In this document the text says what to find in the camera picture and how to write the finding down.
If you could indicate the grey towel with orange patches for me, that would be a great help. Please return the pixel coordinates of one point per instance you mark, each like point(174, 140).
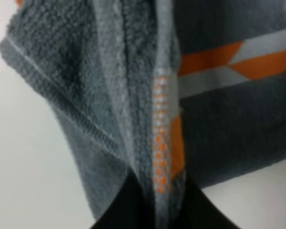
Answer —
point(157, 88)

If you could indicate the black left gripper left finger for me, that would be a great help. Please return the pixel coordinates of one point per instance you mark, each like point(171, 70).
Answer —
point(129, 209)

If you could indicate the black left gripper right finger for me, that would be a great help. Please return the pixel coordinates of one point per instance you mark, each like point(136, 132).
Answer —
point(189, 208)

